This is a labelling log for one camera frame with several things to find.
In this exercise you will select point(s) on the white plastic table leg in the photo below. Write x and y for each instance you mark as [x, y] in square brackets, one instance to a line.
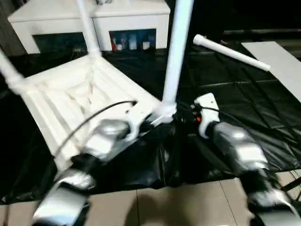
[176, 52]
[230, 52]
[8, 75]
[88, 28]

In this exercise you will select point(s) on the white plastic table top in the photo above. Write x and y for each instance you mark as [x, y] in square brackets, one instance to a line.
[70, 94]

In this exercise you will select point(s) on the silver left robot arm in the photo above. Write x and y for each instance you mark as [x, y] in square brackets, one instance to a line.
[99, 141]

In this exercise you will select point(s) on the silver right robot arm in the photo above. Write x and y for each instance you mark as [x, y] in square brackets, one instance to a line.
[235, 146]

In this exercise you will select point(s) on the black work mat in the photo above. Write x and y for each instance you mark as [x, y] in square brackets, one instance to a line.
[244, 108]

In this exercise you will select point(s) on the white side table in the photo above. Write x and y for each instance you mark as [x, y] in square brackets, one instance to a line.
[277, 66]

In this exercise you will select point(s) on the white cabinet with glass doors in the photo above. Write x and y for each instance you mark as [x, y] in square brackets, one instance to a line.
[56, 14]

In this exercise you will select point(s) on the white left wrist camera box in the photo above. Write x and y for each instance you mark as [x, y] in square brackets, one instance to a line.
[138, 117]

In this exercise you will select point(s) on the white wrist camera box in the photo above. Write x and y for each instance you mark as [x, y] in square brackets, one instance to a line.
[207, 113]
[138, 117]

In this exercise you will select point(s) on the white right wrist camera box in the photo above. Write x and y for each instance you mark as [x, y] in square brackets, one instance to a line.
[207, 113]

